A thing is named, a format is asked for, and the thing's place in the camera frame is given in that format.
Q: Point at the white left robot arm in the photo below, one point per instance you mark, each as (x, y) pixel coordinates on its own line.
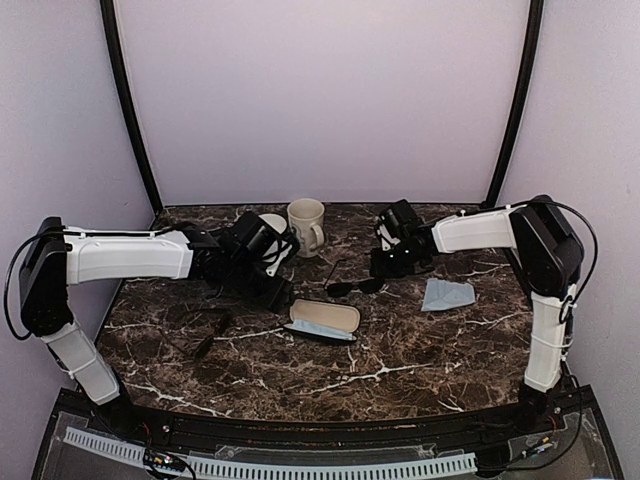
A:
(59, 258)

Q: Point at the light blue cleaning cloth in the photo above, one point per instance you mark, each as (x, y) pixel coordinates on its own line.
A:
(320, 330)

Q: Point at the cream ceramic mug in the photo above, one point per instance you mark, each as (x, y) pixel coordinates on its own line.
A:
(306, 218)

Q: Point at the black front rail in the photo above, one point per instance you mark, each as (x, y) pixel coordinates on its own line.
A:
(469, 431)

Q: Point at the black right corner post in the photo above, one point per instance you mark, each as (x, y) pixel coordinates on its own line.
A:
(518, 103)

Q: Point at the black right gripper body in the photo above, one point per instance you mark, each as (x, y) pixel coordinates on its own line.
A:
(398, 264)

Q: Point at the black left corner post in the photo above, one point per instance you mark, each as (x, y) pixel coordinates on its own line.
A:
(126, 101)

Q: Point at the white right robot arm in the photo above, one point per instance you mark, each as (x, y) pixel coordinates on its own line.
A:
(550, 256)

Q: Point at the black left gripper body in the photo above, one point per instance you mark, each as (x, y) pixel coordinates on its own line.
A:
(242, 279)

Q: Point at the white teal ceramic bowl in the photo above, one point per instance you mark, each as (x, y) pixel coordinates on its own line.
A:
(275, 222)

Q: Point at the brown tinted sunglasses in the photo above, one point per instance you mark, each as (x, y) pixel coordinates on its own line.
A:
(193, 332)

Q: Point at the folded light blue cloth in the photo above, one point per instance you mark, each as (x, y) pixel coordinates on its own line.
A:
(442, 295)

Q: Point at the black aviator sunglasses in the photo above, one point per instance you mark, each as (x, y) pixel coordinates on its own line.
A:
(369, 285)

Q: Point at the black corner post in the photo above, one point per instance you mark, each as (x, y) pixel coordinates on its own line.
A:
(518, 103)
(126, 101)

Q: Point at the white slotted cable duct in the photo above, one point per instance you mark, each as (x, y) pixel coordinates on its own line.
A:
(233, 462)

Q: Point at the black glasses case beige lining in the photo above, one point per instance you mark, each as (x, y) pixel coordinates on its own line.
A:
(342, 317)

